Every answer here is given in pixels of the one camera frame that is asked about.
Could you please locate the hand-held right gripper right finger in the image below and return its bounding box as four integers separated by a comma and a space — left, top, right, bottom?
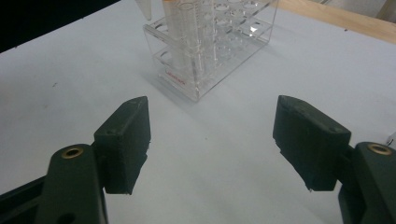
273, 94, 353, 192

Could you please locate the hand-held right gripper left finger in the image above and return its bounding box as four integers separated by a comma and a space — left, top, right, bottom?
92, 95, 152, 196

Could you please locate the clear acrylic tube rack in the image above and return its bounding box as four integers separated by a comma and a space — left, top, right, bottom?
143, 0, 279, 103

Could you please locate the orange-capped centrifuge tube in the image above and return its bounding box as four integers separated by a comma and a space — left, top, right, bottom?
162, 0, 188, 71

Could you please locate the wooden table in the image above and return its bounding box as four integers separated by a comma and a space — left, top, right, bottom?
276, 0, 396, 45

